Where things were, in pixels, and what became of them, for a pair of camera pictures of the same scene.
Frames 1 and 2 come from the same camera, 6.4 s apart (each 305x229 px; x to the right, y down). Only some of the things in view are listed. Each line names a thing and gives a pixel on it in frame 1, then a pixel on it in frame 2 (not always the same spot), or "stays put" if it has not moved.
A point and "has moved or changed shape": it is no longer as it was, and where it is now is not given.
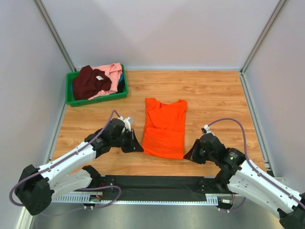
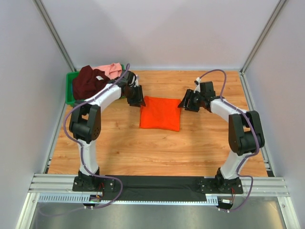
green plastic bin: (70, 101) stays put
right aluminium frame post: (279, 5) stays put
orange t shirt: (164, 130) has moved or changed shape
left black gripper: (129, 140) -> (135, 96)
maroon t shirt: (89, 82) stays put
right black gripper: (198, 150) -> (189, 102)
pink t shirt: (113, 71) stays put
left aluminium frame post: (54, 34) stays put
